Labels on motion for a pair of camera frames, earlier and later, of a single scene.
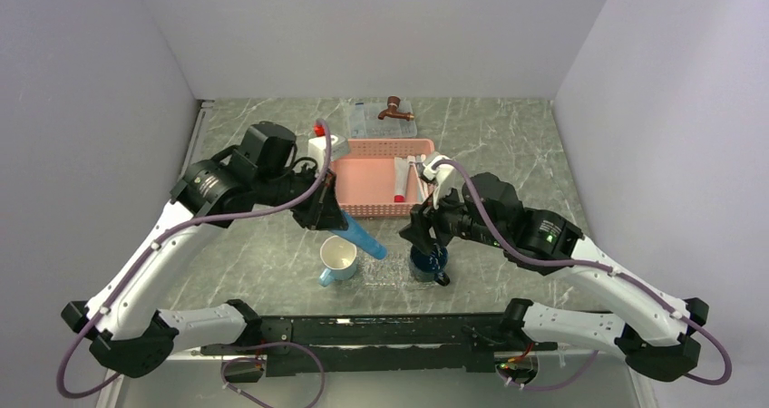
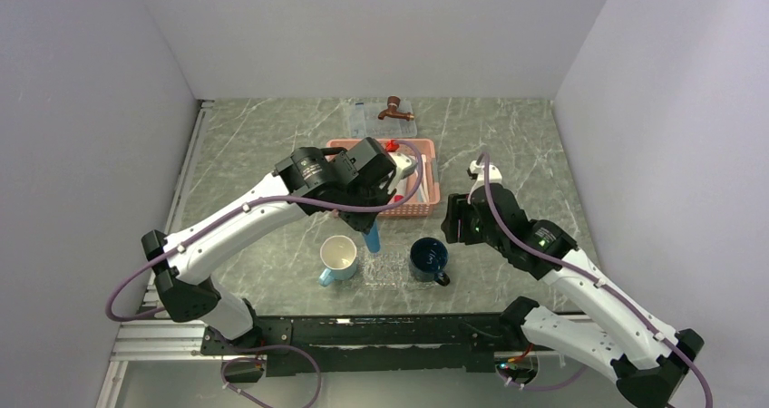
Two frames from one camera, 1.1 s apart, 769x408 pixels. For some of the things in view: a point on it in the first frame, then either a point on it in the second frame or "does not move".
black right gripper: x=418 y=228 to x=458 y=209
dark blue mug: x=429 y=267 does not move
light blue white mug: x=338 y=257 does not move
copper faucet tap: x=393 y=103 does not move
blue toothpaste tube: x=356 y=236 to x=372 y=239
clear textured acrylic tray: x=393 y=271 does not move
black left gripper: x=323 y=212 to x=360 y=223
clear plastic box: x=365 y=122 does not move
